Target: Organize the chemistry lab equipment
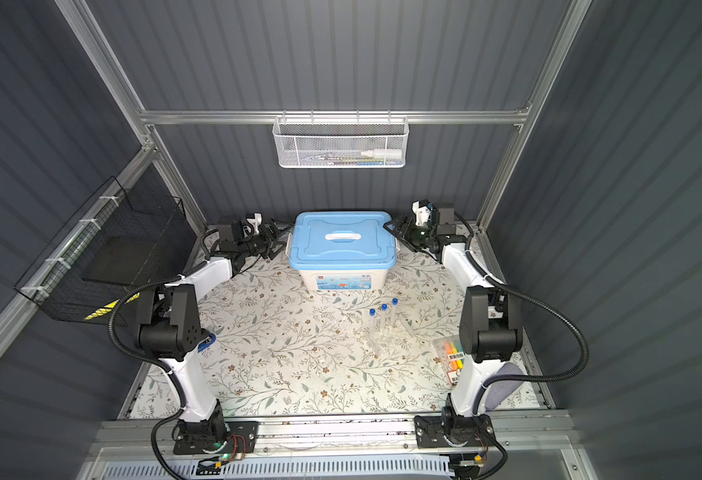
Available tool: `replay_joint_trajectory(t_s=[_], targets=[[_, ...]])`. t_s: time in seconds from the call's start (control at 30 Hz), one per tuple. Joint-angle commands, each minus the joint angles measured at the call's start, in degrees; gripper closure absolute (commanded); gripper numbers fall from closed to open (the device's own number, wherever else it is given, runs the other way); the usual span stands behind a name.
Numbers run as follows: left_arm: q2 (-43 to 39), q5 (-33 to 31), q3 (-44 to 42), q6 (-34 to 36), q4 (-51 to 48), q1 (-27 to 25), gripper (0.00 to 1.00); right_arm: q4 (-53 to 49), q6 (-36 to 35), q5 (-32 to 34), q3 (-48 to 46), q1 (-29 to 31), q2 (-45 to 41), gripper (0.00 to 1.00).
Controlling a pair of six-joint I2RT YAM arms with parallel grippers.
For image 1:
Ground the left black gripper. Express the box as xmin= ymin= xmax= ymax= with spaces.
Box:
xmin=238 ymin=219 xmax=292 ymax=260

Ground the blue plastic bin lid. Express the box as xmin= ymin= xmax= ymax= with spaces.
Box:
xmin=289 ymin=211 xmax=397 ymax=271

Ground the white plastic storage bin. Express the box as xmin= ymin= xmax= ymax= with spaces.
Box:
xmin=287 ymin=230 xmax=398 ymax=291

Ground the blue capped test tube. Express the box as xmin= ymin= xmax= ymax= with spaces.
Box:
xmin=367 ymin=308 xmax=380 ymax=355
xmin=379 ymin=303 xmax=392 ymax=340
xmin=389 ymin=298 xmax=399 ymax=332

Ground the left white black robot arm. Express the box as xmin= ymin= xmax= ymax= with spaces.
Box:
xmin=129 ymin=213 xmax=292 ymax=455

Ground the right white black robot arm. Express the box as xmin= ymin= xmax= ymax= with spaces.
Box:
xmin=384 ymin=200 xmax=523 ymax=446

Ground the white bottle in basket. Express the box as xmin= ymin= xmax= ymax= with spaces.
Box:
xmin=360 ymin=149 xmax=404 ymax=162

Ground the clear plastic well plate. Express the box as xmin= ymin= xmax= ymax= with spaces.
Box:
xmin=362 ymin=311 xmax=418 ymax=358

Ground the floral patterned table mat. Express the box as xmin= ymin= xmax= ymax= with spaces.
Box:
xmin=199 ymin=249 xmax=464 ymax=417

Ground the blue stapler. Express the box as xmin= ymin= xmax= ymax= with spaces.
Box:
xmin=197 ymin=333 xmax=216 ymax=353

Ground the pack of coloured markers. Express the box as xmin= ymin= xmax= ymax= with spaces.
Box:
xmin=432 ymin=335 xmax=465 ymax=386

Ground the grey cloth roll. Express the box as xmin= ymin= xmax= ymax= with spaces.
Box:
xmin=484 ymin=362 xmax=523 ymax=411

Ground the white wire mesh basket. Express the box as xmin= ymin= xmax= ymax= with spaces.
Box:
xmin=272 ymin=119 xmax=410 ymax=169

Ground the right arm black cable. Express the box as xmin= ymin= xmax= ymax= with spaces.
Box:
xmin=455 ymin=211 xmax=590 ymax=415

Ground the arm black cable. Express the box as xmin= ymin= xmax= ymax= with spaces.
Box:
xmin=107 ymin=227 xmax=220 ymax=480
xmin=455 ymin=211 xmax=590 ymax=415

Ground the black wire wall basket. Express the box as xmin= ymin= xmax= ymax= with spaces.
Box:
xmin=15 ymin=178 xmax=196 ymax=325

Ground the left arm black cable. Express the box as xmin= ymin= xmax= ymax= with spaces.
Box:
xmin=107 ymin=227 xmax=220 ymax=480

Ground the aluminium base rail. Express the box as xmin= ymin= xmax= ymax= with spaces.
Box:
xmin=85 ymin=410 xmax=583 ymax=462

